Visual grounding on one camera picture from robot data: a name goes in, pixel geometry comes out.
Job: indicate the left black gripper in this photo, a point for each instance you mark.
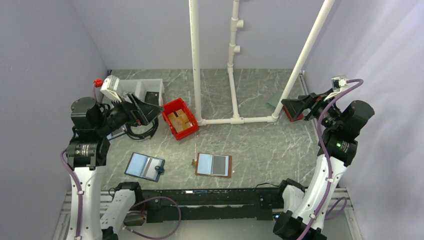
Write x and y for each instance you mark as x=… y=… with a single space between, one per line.
x=140 y=112

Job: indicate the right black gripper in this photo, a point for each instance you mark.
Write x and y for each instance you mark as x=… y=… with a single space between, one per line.
x=295 y=107

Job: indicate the brown leather card holder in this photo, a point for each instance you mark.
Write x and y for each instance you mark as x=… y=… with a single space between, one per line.
x=213 y=165

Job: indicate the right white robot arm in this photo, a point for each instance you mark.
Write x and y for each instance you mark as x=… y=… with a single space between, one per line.
x=305 y=208

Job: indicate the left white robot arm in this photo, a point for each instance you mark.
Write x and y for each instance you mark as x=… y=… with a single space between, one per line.
x=85 y=159

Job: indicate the black card in tray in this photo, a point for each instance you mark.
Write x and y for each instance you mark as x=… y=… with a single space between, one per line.
x=152 y=98

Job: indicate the green card holder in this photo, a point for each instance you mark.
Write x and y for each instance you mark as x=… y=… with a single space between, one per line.
x=275 y=100

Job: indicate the grey blue card holder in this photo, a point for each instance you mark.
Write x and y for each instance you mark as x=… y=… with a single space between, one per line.
x=117 y=133

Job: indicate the blue card holder open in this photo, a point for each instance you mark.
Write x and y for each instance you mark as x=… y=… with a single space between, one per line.
x=145 y=167

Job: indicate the white divided tray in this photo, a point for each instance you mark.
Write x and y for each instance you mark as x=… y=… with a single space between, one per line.
x=139 y=87

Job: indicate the red plastic bin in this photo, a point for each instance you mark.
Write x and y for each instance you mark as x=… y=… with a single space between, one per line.
x=176 y=105

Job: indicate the brown items in bin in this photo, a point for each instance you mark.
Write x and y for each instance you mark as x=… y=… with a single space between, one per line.
x=179 y=120

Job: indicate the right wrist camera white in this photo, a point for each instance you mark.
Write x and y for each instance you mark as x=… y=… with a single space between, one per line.
x=339 y=85

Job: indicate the white PVC pipe frame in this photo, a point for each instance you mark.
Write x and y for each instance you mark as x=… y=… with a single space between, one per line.
x=257 y=33

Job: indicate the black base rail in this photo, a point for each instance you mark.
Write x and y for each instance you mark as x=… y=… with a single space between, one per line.
x=209 y=204

